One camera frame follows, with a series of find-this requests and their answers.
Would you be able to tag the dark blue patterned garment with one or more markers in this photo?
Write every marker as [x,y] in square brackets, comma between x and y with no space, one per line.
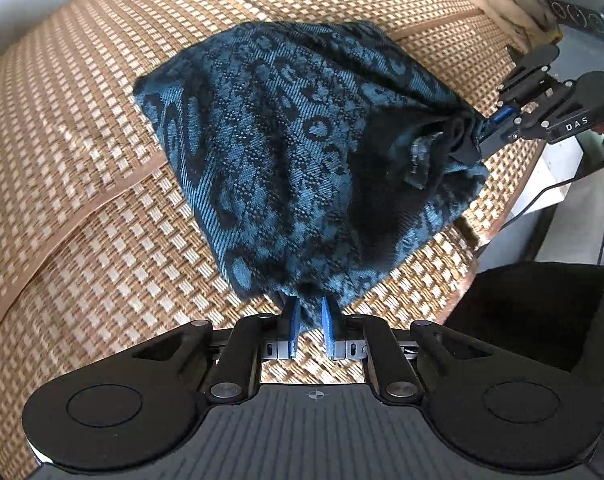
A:
[307,150]

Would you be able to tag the brown woven mat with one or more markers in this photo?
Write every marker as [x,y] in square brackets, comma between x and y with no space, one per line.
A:
[107,185]

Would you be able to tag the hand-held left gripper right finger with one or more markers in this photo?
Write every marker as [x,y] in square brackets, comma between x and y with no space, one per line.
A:
[328,329]

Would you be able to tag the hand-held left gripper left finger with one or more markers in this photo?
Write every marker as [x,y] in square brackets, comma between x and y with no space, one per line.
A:
[293,329]

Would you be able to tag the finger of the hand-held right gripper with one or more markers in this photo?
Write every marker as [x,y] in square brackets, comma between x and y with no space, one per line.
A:
[531,72]
[501,142]

